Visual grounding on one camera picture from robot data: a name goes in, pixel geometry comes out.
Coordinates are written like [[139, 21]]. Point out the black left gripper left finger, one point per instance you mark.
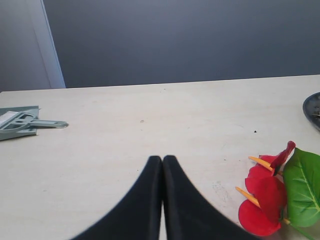
[[138, 215]]

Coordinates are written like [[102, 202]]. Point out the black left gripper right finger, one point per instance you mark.
[[188, 215]]

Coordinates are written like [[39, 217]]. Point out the red artificial anthurium flower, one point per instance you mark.
[[282, 189]]

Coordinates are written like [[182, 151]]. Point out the green plastic dustpan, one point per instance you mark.
[[32, 109]]

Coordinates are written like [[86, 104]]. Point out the green hand brush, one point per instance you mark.
[[13, 121]]

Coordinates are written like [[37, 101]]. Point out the grey round metal tray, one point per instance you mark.
[[311, 110]]

